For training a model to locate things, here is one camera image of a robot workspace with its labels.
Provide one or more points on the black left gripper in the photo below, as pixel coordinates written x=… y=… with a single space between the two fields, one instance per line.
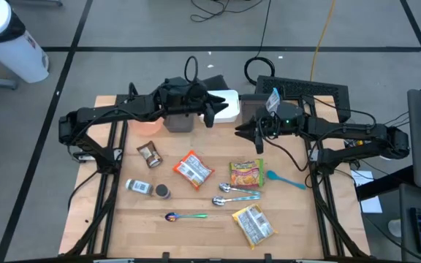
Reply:
x=207 y=109

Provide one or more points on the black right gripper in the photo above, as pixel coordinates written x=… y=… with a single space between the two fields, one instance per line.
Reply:
x=267 y=124

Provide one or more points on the blue white food box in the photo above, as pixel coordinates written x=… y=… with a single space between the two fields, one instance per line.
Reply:
x=273 y=99

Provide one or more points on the teal plastic spoon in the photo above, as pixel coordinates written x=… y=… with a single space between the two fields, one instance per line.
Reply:
x=273 y=176

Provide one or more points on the orange ramen packet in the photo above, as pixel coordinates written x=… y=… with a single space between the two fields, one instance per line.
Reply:
x=194 y=170

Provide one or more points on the brown spice pouch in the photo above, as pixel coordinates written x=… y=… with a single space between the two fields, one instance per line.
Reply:
x=149 y=153

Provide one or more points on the yellow ramen packet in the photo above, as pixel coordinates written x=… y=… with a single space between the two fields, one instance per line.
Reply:
x=254 y=226

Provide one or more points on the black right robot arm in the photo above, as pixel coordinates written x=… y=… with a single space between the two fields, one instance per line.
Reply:
x=342 y=129

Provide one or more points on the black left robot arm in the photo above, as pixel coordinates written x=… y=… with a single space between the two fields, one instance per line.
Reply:
x=101 y=113

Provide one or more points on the white plastic bin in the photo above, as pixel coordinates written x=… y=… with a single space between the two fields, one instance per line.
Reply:
x=228 y=109

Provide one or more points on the grey translucent bin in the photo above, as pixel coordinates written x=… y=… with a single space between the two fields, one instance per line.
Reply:
x=179 y=124
x=249 y=107

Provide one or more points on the lime chili shrimp ramen packet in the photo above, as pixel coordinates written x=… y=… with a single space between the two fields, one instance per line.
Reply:
x=247 y=174

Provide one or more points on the pale pink bowl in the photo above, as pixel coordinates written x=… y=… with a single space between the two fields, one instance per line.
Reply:
x=146 y=128

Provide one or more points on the garlic powder spice jar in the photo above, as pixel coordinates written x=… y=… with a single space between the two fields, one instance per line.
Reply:
x=162 y=191

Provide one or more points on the white cap spice bottle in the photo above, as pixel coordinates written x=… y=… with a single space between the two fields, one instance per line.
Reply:
x=139 y=186

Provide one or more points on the iridescent rainbow metal spoon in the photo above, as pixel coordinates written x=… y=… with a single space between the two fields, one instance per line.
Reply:
x=172 y=217

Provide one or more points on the black table edge clamp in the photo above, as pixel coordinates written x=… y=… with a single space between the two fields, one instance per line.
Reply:
x=268 y=258
x=165 y=258

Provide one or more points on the black metal bar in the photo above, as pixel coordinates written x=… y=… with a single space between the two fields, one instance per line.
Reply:
x=382 y=184

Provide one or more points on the white paper sheet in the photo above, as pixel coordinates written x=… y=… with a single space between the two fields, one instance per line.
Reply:
x=373 y=204

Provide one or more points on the white computer mouse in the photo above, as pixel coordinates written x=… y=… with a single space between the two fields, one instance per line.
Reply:
x=395 y=228

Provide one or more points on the white trash can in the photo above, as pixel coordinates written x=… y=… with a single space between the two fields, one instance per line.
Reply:
x=17 y=55

